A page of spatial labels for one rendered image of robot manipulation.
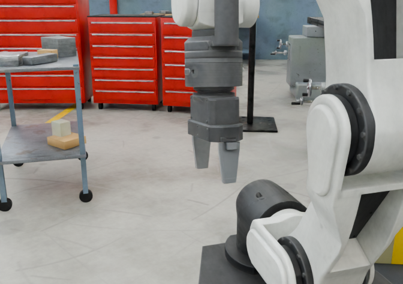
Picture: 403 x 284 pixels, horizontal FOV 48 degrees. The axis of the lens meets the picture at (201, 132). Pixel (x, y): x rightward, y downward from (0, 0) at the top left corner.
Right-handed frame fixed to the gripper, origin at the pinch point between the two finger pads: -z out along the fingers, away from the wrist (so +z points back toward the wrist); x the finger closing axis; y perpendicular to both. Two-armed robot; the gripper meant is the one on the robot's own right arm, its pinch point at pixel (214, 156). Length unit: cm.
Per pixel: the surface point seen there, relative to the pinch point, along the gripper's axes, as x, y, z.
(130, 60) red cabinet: -416, 85, 21
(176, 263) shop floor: -130, 36, -78
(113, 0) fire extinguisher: -843, 156, 140
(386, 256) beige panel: -88, 123, -73
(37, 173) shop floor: -272, -19, -60
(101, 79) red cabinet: -434, 57, 1
